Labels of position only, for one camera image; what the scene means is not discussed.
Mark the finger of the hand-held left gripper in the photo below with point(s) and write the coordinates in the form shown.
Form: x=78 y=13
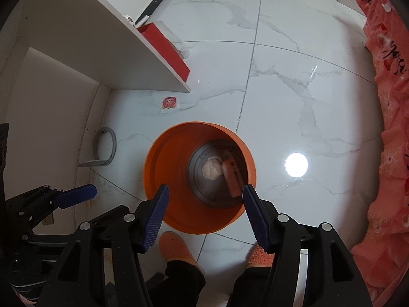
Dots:
x=75 y=195

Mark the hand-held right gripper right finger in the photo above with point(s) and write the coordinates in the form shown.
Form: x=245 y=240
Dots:
x=255 y=217

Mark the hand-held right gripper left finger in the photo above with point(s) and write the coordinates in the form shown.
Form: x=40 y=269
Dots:
x=155 y=217

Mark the orange trash bin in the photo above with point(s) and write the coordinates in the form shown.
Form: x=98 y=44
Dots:
x=159 y=172

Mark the red snack packet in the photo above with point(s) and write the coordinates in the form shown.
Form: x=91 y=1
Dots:
x=231 y=179

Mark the white paper ball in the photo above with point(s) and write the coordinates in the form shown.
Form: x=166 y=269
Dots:
x=212 y=168

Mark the person's left orange slipper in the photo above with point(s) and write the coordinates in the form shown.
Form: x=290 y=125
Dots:
x=174 y=249

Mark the person's orange slipper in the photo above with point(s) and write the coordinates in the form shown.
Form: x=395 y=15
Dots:
x=174 y=249
x=260 y=257

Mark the person's right orange slipper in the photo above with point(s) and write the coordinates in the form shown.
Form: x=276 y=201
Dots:
x=260 y=257

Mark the person's right leg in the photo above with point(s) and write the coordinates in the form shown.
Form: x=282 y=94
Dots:
x=252 y=287

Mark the person's leg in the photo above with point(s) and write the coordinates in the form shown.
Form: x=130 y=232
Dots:
x=179 y=284
x=252 y=287

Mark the person's left leg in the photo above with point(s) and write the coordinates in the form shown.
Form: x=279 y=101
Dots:
x=179 y=284

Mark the pink cartoon sticker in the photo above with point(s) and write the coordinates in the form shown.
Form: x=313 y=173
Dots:
x=169 y=103

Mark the pink printed blanket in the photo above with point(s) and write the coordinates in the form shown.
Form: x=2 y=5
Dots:
x=393 y=134

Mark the red box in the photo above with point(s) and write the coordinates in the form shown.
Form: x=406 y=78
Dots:
x=163 y=48

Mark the white desk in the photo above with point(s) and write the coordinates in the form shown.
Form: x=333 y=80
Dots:
x=80 y=22

